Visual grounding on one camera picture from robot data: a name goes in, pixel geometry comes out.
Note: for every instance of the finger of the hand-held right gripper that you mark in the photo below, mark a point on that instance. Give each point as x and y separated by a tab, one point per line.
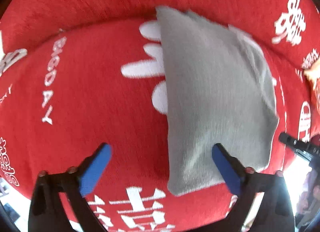
287	139

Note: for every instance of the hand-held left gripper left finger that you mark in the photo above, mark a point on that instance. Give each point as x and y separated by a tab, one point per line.
96	169

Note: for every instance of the red printed sofa cover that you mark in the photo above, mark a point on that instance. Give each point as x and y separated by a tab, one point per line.
87	84

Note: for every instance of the grey small garment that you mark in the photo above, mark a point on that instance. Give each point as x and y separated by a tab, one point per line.
212	96

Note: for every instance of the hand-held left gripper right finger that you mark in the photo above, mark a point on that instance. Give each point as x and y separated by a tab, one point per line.
226	169

